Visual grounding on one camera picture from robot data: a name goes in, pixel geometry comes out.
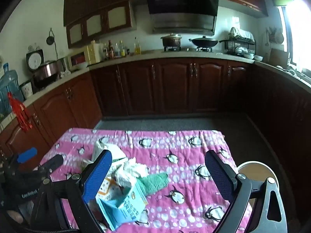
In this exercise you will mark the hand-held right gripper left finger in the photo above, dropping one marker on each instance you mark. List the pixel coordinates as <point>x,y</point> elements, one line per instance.
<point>97,174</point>

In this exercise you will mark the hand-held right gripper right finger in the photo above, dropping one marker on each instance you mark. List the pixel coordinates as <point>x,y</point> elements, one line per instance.
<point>218,177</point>

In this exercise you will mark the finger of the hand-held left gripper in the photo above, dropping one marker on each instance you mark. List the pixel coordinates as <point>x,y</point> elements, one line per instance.
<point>52,162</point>
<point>26,154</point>

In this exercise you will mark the green white tissue pack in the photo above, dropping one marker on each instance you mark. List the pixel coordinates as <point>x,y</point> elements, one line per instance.
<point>107,146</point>

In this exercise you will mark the white tissue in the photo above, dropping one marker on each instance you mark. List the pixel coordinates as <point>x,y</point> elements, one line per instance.
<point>131,172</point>

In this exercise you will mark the cream plastic bucket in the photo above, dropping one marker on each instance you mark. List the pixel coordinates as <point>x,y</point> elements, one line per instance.
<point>255,171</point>

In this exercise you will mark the light blue carton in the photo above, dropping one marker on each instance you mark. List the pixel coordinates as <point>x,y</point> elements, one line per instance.
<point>126,206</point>

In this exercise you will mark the green knitted cloth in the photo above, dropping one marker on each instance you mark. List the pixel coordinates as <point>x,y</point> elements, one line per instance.
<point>155,182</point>

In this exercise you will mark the person's left hand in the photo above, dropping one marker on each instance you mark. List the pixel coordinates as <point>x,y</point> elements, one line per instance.
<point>17,217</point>

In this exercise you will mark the pink penguin print blanket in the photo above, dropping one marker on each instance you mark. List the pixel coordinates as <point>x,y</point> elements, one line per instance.
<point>184,199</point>

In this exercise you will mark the red hanging ornament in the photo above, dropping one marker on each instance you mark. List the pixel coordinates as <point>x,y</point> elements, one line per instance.
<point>20,114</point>

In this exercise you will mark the white mug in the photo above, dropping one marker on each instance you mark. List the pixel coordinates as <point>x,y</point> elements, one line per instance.
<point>26,91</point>

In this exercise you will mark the blue water jug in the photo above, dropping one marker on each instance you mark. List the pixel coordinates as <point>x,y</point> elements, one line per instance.
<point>9,87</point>

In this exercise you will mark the silver rice cooker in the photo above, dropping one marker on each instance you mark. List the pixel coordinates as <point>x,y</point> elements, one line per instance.
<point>46,74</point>

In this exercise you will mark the round dial kitchen scale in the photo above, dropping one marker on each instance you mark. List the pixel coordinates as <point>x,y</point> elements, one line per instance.
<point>34,60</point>

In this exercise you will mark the large white bowl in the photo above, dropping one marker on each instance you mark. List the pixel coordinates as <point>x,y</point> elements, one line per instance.
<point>79,65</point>

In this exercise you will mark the wooden lower cabinets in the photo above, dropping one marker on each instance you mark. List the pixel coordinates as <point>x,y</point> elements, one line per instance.
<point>170,87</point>

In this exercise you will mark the wooden cabinets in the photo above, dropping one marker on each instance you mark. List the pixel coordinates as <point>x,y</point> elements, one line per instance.
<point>170,87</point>
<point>97,9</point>

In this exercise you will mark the white microwave oven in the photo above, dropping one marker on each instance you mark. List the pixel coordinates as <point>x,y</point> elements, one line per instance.
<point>76,59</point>

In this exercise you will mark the black hanging ladle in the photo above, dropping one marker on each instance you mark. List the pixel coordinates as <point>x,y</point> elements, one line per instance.
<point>50,40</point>

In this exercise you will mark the cream plastic container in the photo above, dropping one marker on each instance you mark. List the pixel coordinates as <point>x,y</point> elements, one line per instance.
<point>93,52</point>

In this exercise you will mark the dark condiment bottle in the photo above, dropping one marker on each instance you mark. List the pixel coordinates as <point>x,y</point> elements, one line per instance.
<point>105,52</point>

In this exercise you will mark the dark brown sauce bottle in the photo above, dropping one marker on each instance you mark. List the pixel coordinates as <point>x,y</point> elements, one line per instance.
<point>111,51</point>

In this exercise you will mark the clear bottle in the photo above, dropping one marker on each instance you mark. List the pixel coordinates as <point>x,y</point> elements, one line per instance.
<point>116,51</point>

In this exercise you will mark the yellow cap bottle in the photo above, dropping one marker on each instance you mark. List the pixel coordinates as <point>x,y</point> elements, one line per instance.
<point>122,49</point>

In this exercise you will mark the gas stove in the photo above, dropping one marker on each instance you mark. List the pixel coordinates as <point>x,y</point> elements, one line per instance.
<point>187,49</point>

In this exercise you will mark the stone countertop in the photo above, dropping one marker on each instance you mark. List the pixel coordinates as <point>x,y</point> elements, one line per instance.
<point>150,53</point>

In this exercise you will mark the yellow oil bottle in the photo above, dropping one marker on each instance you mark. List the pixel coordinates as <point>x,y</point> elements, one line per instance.
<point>137,47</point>

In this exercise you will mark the wooden cutting board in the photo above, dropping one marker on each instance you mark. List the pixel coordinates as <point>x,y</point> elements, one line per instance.
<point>278,57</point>

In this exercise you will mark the black dish rack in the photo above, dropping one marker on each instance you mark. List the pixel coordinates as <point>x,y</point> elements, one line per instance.
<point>239,43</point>

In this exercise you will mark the black wok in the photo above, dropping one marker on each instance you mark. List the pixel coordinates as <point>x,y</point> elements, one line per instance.
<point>203,42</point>

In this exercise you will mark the brown lidded cooking pot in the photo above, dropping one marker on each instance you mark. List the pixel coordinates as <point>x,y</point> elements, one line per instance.
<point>171,41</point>

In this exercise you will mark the hanging colander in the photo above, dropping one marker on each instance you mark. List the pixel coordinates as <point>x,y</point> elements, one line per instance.
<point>280,37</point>

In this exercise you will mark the wooden upper cabinets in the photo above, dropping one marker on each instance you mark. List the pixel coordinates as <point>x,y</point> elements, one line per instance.
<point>97,9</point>

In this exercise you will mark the kitchen window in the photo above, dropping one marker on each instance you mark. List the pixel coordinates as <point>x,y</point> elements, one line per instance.
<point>298,34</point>

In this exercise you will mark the black steel range hood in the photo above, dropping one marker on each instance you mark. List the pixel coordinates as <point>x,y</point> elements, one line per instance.
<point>182,7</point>

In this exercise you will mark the wall utensil holder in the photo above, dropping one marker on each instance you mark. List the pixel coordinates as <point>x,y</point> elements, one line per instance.
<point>271,35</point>

